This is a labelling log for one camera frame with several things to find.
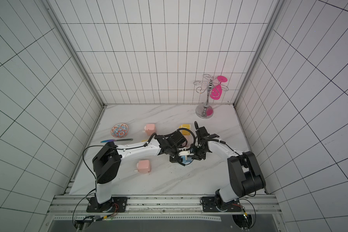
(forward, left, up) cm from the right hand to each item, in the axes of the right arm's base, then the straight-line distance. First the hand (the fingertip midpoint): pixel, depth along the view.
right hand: (189, 152), depth 88 cm
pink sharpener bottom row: (-12, +26, +4) cm, 29 cm away
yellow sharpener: (-2, +4, +26) cm, 26 cm away
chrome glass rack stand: (+38, -14, -3) cm, 41 cm away
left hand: (-3, +8, +2) cm, 9 cm away
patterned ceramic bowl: (+15, +51, -1) cm, 53 cm away
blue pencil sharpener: (-6, +2, +3) cm, 7 cm away
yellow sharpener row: (-11, +20, +32) cm, 40 cm away
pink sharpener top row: (+15, +27, +3) cm, 31 cm away
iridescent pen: (+7, +52, -2) cm, 52 cm away
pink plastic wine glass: (+49, -21, +7) cm, 54 cm away
